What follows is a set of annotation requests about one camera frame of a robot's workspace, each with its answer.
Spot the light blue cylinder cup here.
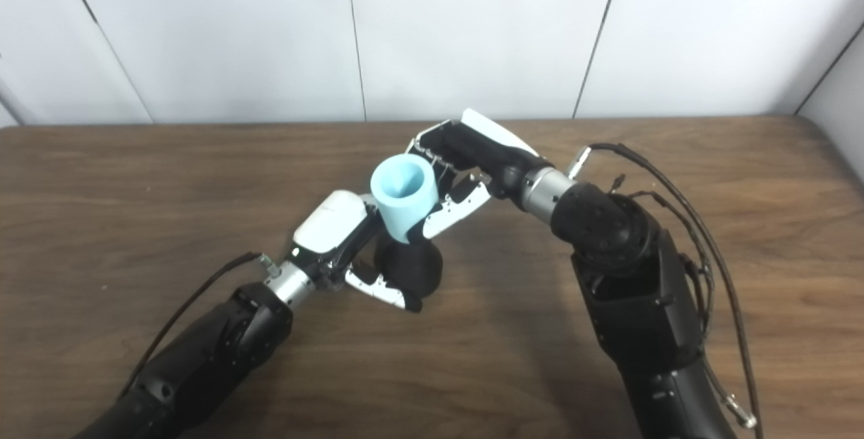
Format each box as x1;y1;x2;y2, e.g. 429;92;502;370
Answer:
370;153;441;244

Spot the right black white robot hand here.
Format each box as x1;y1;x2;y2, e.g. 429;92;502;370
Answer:
405;108;541;240

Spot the black flared nozzle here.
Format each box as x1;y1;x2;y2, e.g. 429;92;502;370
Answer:
375;233;444;299

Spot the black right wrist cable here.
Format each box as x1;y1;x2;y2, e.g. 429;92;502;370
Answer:
567;143;763;439

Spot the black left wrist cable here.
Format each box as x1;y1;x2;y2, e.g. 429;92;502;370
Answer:
118;252;281;399

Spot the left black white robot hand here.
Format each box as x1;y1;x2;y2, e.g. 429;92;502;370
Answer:
290;189;423;313

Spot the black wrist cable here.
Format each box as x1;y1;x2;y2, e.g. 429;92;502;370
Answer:
567;143;763;439
118;252;281;399

